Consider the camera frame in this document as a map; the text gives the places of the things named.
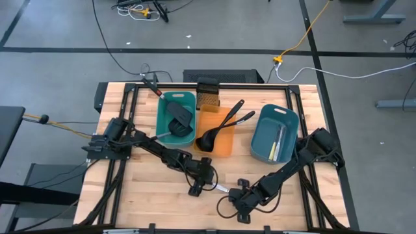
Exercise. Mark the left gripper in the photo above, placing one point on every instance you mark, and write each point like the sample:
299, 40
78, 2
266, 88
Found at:
201, 174

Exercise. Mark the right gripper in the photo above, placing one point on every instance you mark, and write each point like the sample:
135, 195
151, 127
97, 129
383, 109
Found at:
245, 198

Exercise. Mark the black slotted spatula steel shaft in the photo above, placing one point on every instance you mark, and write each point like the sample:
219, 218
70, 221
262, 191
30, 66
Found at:
182, 130

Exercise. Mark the black ladle with white label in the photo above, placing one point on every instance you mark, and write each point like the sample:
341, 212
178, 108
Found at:
242, 119

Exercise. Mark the plain black ladle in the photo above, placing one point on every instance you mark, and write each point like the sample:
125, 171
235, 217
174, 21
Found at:
234, 111

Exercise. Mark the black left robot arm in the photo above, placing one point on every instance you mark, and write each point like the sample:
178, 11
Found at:
156, 148

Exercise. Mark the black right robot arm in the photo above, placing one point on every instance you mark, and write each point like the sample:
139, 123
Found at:
286, 172

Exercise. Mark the orange translucent plastic bin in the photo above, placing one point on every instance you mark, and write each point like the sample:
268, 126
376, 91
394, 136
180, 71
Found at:
224, 143

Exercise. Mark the dark teal plastic bin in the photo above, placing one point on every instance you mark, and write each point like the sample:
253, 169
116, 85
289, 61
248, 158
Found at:
263, 139

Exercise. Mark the silver aluminium bar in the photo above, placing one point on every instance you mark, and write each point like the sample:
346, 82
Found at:
120, 231
295, 232

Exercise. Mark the light teal plastic bin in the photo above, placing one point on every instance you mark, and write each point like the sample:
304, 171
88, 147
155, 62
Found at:
164, 130

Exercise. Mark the black computer case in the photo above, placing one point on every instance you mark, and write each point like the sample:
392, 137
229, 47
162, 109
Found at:
224, 75

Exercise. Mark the grey platform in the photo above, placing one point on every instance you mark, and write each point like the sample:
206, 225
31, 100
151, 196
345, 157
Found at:
48, 172

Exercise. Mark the black bar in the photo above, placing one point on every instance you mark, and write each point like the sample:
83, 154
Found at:
26, 193

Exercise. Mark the grey desk foot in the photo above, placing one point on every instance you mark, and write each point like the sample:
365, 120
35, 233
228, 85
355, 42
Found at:
373, 19
396, 104

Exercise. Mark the black aluminium rig frame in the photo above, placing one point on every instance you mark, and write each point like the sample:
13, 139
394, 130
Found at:
253, 86

